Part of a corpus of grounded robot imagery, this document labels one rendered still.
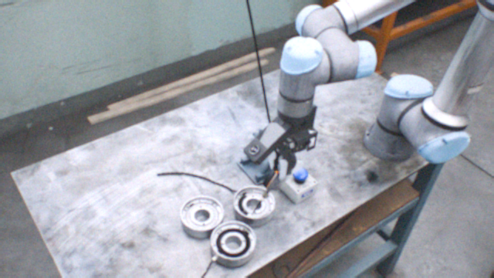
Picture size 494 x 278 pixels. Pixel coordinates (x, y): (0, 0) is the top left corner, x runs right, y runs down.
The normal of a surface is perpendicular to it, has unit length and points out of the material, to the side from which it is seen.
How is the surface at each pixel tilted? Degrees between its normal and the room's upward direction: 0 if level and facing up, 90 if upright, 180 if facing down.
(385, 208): 0
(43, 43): 90
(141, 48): 90
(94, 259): 0
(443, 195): 0
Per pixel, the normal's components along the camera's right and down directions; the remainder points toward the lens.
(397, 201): 0.06, -0.73
